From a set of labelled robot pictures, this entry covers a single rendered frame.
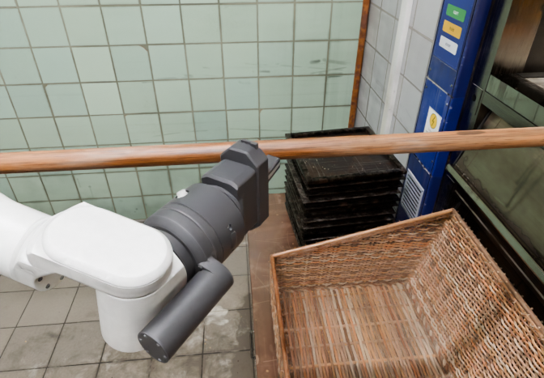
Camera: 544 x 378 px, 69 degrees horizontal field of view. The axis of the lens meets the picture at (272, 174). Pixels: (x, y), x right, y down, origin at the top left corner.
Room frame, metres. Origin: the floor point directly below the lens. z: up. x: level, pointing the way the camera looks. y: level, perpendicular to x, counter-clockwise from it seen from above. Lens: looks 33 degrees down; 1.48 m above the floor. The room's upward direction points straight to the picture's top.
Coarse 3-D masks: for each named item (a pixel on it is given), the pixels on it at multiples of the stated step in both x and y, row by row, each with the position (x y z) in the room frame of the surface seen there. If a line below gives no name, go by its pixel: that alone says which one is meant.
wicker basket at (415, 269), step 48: (336, 240) 0.76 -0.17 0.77; (432, 240) 0.79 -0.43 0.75; (288, 288) 0.75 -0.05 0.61; (336, 288) 0.76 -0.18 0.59; (384, 288) 0.76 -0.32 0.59; (432, 288) 0.70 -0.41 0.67; (480, 288) 0.59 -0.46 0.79; (288, 336) 0.61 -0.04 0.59; (336, 336) 0.62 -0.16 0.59; (384, 336) 0.61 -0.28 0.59; (432, 336) 0.61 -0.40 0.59; (480, 336) 0.52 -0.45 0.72; (528, 336) 0.46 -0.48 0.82
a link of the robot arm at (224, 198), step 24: (240, 144) 0.42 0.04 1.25; (216, 168) 0.39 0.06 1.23; (240, 168) 0.39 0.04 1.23; (264, 168) 0.40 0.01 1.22; (192, 192) 0.34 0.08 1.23; (216, 192) 0.34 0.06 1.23; (240, 192) 0.36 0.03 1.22; (264, 192) 0.40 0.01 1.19; (216, 216) 0.32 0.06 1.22; (240, 216) 0.33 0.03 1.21; (264, 216) 0.40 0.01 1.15; (240, 240) 0.33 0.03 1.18
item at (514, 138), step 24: (192, 144) 0.50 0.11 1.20; (216, 144) 0.50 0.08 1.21; (264, 144) 0.50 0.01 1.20; (288, 144) 0.50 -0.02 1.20; (312, 144) 0.50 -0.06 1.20; (336, 144) 0.50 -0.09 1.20; (360, 144) 0.50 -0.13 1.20; (384, 144) 0.51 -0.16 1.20; (408, 144) 0.51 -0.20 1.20; (432, 144) 0.51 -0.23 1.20; (456, 144) 0.51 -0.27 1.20; (480, 144) 0.52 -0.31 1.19; (504, 144) 0.52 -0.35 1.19; (528, 144) 0.52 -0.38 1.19; (0, 168) 0.46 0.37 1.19; (24, 168) 0.46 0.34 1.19; (48, 168) 0.46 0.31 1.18; (72, 168) 0.47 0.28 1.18; (96, 168) 0.47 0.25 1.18
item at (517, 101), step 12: (492, 84) 0.84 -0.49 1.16; (504, 84) 0.80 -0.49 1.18; (516, 84) 0.80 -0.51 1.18; (528, 84) 0.80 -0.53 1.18; (504, 96) 0.79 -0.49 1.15; (516, 96) 0.76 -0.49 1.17; (528, 96) 0.73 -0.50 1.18; (540, 96) 0.73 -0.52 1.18; (516, 108) 0.75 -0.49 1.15; (528, 108) 0.72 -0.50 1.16; (540, 108) 0.69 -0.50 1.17; (528, 120) 0.71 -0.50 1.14; (540, 120) 0.68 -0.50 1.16
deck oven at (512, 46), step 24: (504, 0) 0.89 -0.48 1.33; (528, 0) 0.87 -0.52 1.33; (504, 24) 0.86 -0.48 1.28; (528, 24) 0.87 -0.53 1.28; (480, 48) 0.93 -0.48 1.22; (504, 48) 0.86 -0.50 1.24; (528, 48) 0.87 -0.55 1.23; (480, 72) 0.90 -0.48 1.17; (504, 72) 0.87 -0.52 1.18; (528, 72) 0.87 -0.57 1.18; (480, 96) 0.87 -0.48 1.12; (480, 120) 0.86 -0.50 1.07; (504, 120) 0.77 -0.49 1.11; (456, 192) 0.85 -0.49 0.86; (480, 216) 0.74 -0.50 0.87; (504, 240) 0.65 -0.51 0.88
